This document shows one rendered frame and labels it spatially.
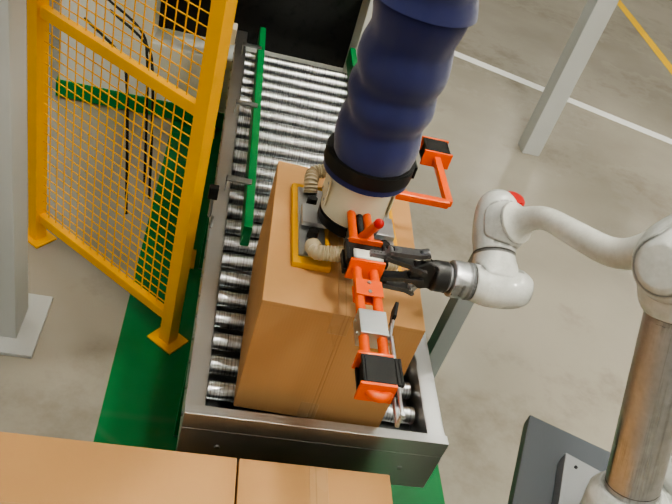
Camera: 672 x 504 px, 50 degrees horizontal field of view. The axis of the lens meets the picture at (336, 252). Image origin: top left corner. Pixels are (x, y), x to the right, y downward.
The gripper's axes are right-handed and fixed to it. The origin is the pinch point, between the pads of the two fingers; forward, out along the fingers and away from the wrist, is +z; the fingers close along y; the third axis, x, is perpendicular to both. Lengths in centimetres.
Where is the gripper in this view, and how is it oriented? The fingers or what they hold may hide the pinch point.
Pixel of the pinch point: (364, 262)
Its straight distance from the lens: 167.2
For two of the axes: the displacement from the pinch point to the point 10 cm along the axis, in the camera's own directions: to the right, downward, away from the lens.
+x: -0.4, -6.5, 7.6
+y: -2.7, 7.4, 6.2
